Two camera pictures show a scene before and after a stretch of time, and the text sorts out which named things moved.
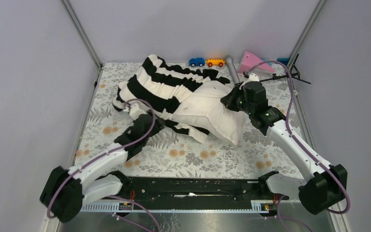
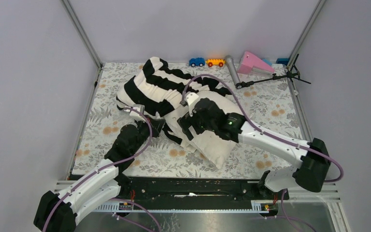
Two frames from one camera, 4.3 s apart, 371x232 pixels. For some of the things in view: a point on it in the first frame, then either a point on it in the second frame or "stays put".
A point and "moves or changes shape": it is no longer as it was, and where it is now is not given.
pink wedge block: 248,61 stays put
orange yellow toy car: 210,62 stays put
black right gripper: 229,100 → 188,120
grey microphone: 233,71 stays put
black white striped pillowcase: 160,88 moves or changes shape
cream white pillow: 204,108 moves or changes shape
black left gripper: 158,125 stays put
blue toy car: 196,62 stays put
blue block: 285,61 stays put
